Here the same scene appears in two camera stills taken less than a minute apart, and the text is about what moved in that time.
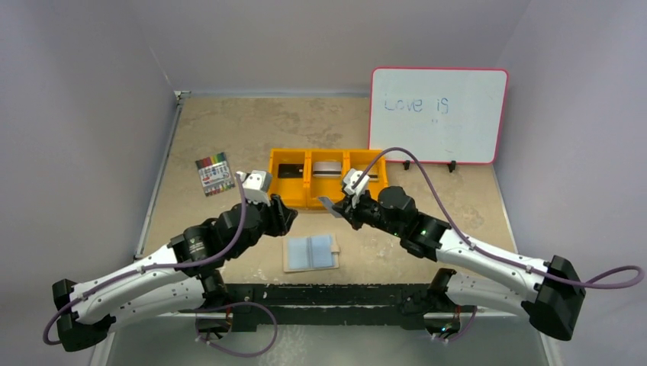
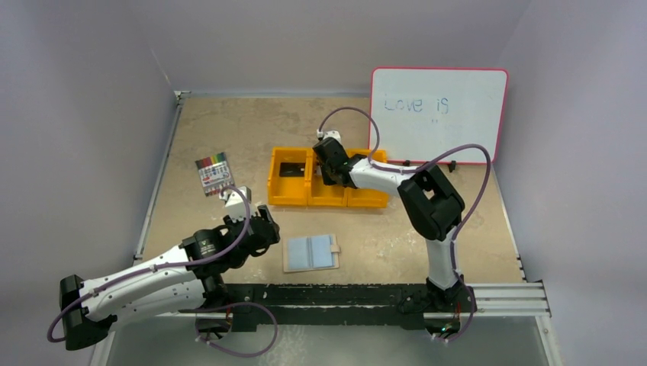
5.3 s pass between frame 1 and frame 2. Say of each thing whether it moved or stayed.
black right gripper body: moved
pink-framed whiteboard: stayed
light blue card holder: stayed
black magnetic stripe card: stayed
